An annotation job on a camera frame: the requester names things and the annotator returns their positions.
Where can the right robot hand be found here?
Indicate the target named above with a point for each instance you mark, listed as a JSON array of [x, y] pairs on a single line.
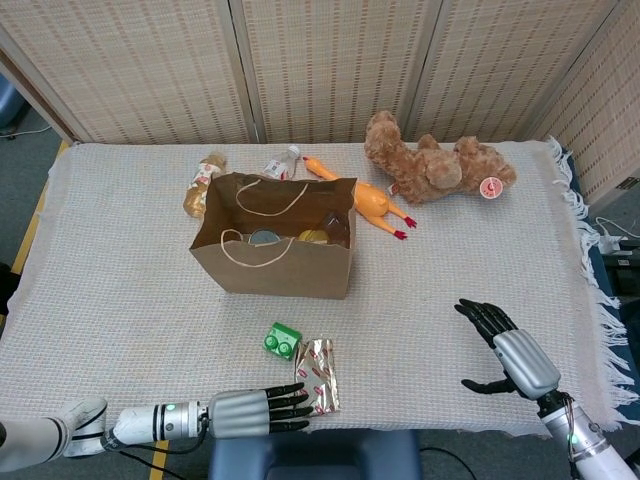
[[527, 360]]

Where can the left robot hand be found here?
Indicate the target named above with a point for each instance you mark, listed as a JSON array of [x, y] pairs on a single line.
[[240, 412]]

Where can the green plastic toy brick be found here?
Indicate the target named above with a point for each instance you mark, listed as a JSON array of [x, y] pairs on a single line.
[[280, 342]]

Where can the silver red snack packet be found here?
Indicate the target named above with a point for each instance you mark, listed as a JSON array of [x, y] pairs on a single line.
[[317, 370]]

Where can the green chips can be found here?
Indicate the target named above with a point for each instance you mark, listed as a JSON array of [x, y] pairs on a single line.
[[265, 237]]

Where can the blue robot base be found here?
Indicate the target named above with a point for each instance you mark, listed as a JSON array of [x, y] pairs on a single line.
[[310, 455]]

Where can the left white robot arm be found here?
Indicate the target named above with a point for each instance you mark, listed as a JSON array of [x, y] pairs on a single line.
[[145, 420]]

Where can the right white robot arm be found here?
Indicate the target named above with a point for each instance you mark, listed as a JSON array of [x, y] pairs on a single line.
[[582, 440]]

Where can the brown paper bag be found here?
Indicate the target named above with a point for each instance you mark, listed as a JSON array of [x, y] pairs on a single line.
[[280, 270]]

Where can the amber tea bottle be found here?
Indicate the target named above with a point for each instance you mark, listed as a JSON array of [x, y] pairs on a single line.
[[197, 195]]

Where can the small clear red-label bottle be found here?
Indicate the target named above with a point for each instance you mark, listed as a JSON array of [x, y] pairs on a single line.
[[277, 165]]

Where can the white woven tablecloth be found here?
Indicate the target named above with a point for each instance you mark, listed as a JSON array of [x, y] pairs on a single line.
[[450, 270]]

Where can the black equipment case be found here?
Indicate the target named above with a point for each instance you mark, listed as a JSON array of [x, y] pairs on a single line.
[[625, 275]]

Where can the brown teddy bear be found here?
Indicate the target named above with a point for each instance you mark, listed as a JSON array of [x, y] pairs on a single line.
[[425, 165]]

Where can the orange rubber chicken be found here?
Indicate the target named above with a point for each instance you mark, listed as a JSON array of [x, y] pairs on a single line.
[[370, 200]]

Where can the woven folding screen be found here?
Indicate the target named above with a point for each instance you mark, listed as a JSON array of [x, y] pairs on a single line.
[[325, 65]]

